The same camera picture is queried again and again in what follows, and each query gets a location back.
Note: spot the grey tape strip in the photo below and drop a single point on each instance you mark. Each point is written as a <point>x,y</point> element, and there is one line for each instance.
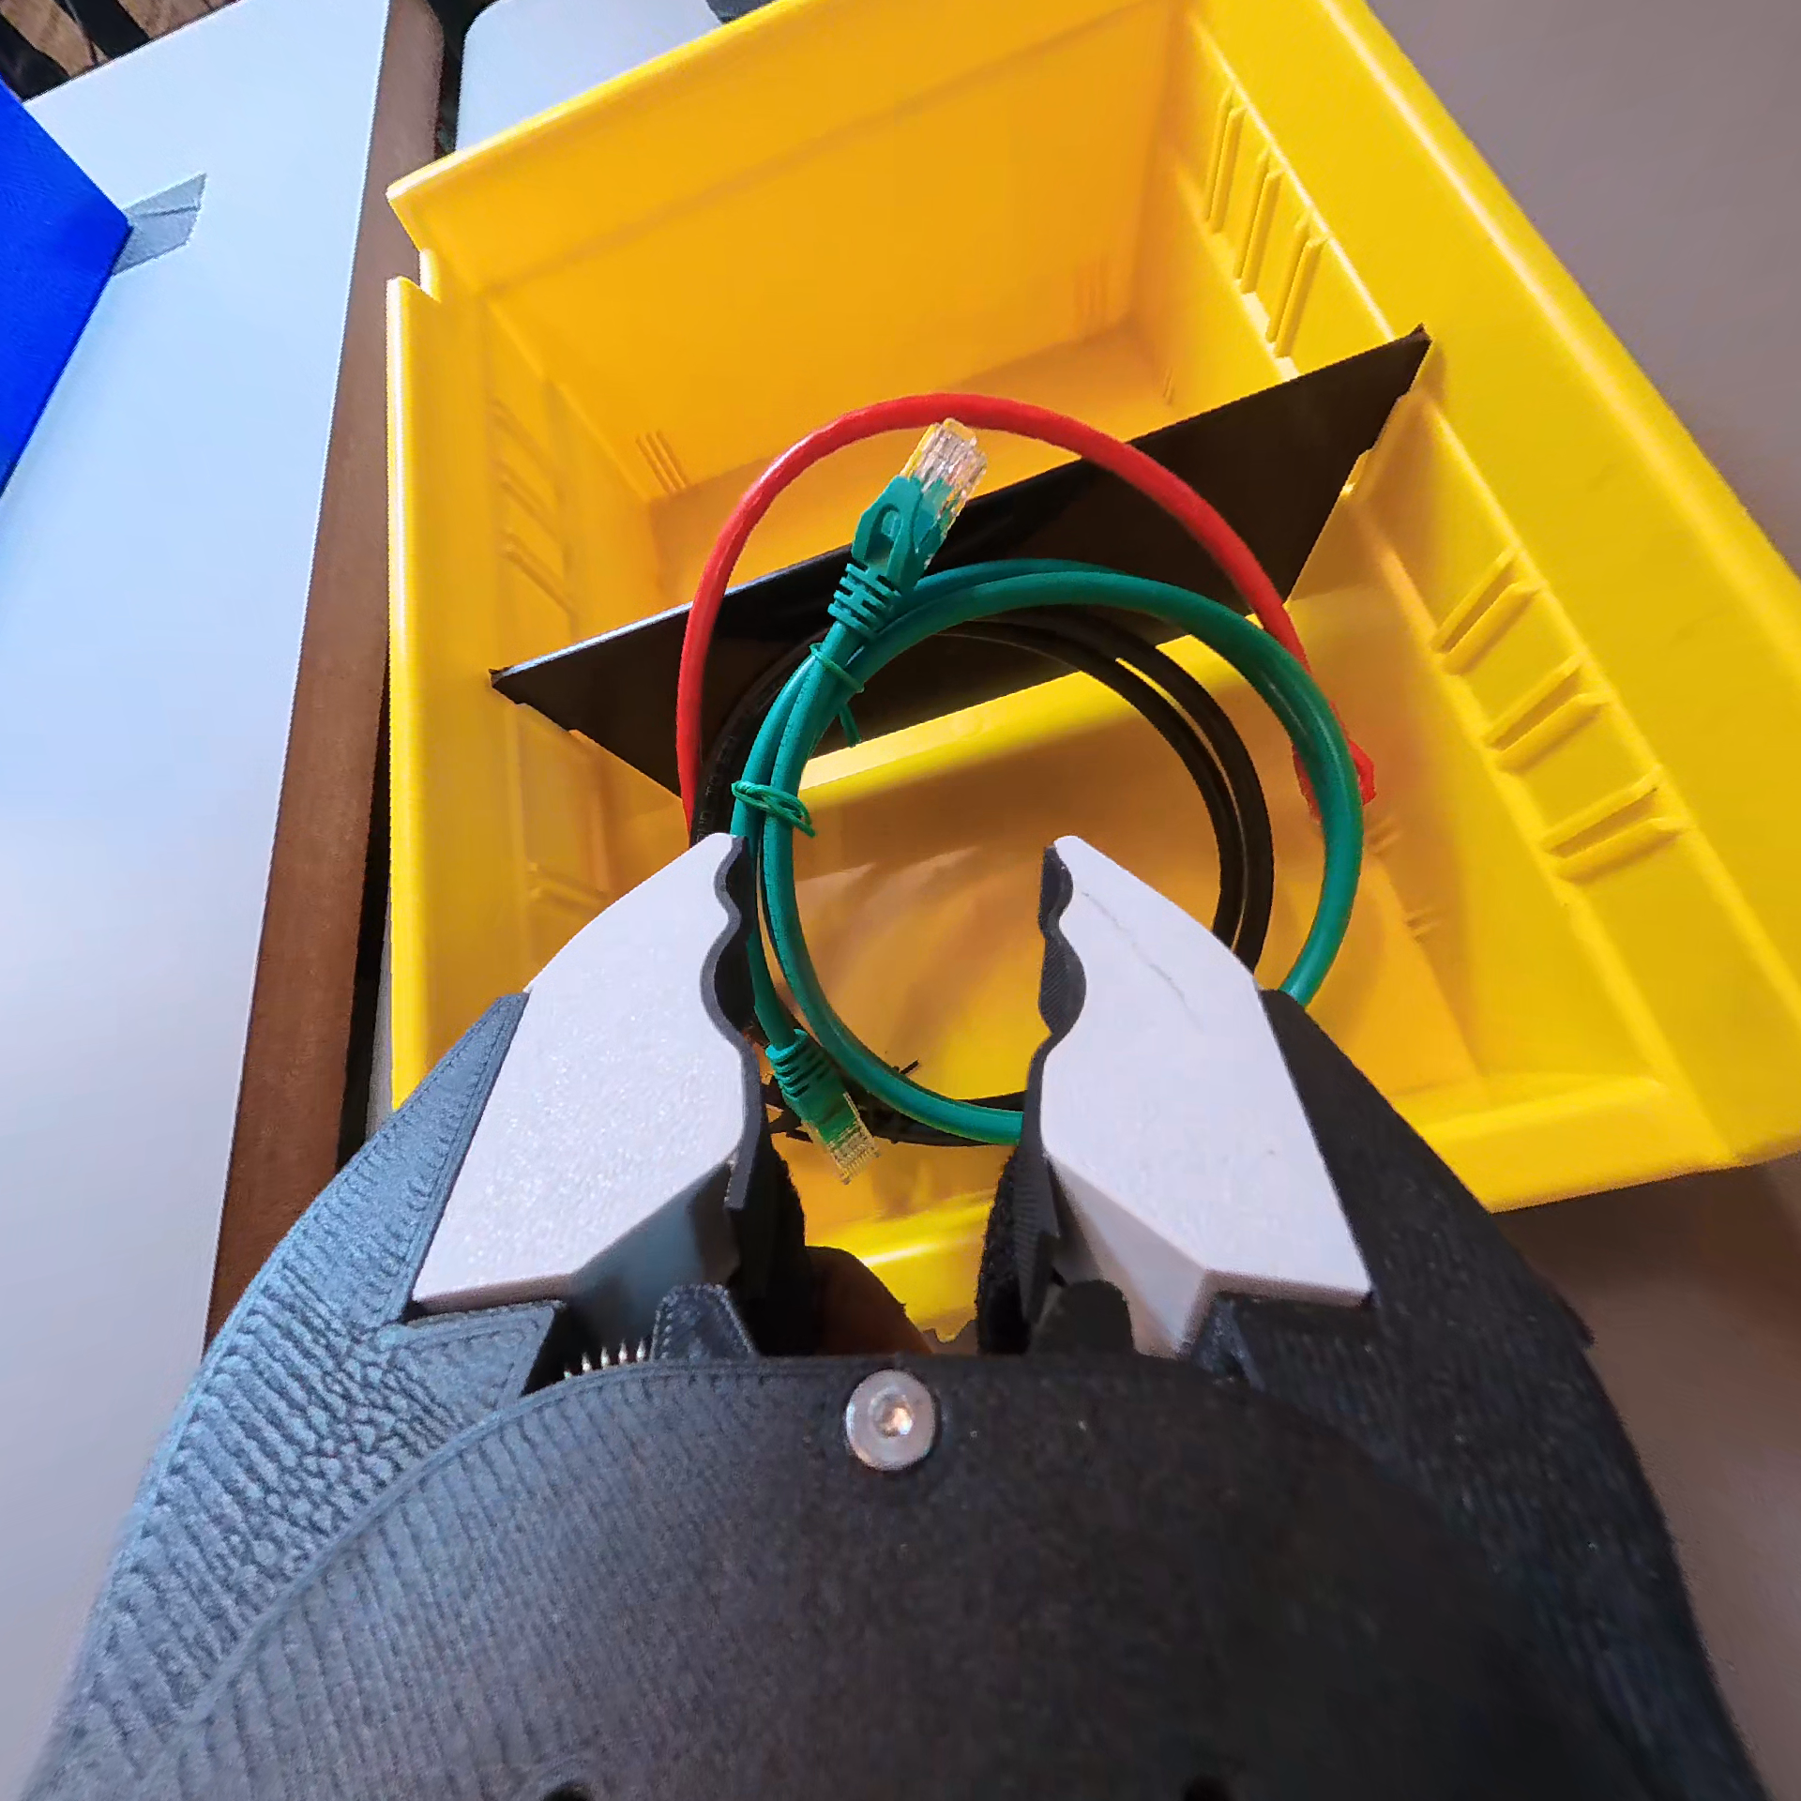
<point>169,225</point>

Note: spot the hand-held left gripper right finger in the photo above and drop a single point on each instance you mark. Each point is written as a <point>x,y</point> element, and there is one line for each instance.
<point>1198,1127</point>

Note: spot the yellow plastic bin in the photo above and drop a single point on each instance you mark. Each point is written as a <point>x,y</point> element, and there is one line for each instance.
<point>845,253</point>

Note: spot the blue plastic bin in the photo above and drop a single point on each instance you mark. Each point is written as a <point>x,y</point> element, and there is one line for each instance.
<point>41,284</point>

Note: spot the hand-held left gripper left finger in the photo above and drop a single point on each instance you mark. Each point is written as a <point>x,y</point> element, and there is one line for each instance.
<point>592,1113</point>

